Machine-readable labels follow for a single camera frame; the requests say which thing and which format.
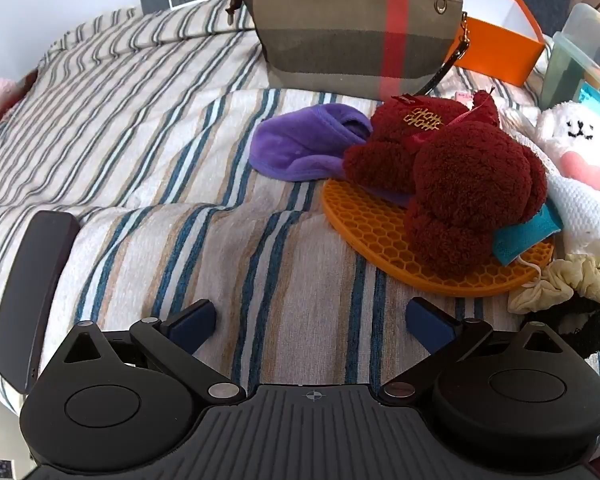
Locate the purple plush cloth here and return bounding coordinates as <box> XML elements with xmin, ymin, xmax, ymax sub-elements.
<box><xmin>250</xmin><ymin>102</ymin><xmax>411</xmax><ymax>208</ymax></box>

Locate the cream scrunchie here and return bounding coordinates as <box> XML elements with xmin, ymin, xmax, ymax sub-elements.
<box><xmin>507</xmin><ymin>254</ymin><xmax>600</xmax><ymax>315</ymax></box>

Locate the teal mesh pouch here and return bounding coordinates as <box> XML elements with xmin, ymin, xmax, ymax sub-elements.
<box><xmin>491</xmin><ymin>204</ymin><xmax>563</xmax><ymax>267</ymax></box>

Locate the plaid zipper pouch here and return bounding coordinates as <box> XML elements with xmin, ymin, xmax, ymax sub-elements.
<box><xmin>225</xmin><ymin>0</ymin><xmax>473</xmax><ymax>102</ymax></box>

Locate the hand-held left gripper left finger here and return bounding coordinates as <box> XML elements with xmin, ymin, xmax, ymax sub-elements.
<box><xmin>45</xmin><ymin>299</ymin><xmax>247</xmax><ymax>407</ymax></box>

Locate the dark red plush bear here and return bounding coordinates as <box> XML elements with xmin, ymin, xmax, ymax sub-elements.
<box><xmin>342</xmin><ymin>90</ymin><xmax>550</xmax><ymax>278</ymax></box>

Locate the orange box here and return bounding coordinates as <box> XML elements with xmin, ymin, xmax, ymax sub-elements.
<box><xmin>320</xmin><ymin>0</ymin><xmax>547</xmax><ymax>87</ymax></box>

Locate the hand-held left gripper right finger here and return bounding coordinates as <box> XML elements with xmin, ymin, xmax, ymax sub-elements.
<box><xmin>377</xmin><ymin>297</ymin><xmax>561</xmax><ymax>406</ymax></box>

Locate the striped blanket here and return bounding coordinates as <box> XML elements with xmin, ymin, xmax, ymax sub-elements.
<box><xmin>0</xmin><ymin>0</ymin><xmax>600</xmax><ymax>411</ymax></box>

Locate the white plush rabbit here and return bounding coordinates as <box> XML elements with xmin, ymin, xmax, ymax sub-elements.
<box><xmin>532</xmin><ymin>101</ymin><xmax>600</xmax><ymax>256</ymax></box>

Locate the clear plastic container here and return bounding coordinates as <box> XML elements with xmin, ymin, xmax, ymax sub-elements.
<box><xmin>539</xmin><ymin>2</ymin><xmax>600</xmax><ymax>111</ymax></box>

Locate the black scrunchie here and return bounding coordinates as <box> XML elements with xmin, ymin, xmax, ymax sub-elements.
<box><xmin>520</xmin><ymin>295</ymin><xmax>600</xmax><ymax>361</ymax></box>

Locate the orange silicone mat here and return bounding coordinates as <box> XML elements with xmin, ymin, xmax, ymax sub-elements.
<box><xmin>321</xmin><ymin>177</ymin><xmax>556</xmax><ymax>298</ymax></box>

